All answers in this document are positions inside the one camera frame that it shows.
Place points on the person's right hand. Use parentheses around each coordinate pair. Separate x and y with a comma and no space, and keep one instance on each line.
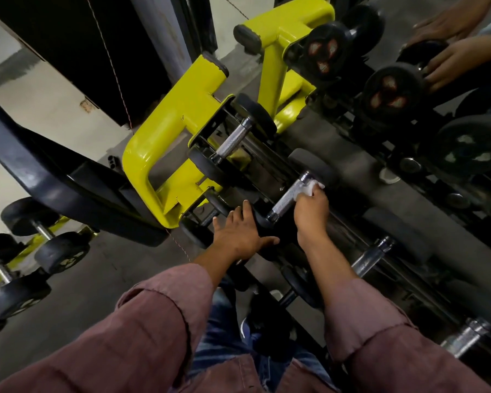
(313,221)

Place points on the person's left hand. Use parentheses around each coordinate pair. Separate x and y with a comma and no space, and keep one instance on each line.
(239,237)

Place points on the white cleaning cloth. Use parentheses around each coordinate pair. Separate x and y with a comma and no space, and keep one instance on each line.
(309,187)

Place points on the row of ribbed plate dumbbells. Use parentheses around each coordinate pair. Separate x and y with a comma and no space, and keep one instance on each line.
(298,282)

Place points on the black yellow dumbbell rack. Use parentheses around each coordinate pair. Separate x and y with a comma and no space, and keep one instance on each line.
(167,118)

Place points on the person's left forearm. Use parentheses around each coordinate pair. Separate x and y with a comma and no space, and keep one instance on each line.
(139,335)

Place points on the person's right forearm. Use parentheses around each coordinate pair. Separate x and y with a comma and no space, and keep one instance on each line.
(384,347)

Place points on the person's white shoe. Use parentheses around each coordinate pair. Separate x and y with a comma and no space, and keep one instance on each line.
(245,328)

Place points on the person's blue jeans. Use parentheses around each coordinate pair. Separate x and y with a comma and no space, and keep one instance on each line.
(212,335)

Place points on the small white round object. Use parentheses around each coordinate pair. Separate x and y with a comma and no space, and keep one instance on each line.
(388,175)

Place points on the grey concrete pillar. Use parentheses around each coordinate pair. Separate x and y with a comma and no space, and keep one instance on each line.
(159,28)

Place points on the black metal post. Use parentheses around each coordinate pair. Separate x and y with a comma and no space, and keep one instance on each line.
(200,20)

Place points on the black wall panel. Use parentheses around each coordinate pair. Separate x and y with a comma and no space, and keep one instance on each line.
(57,40)

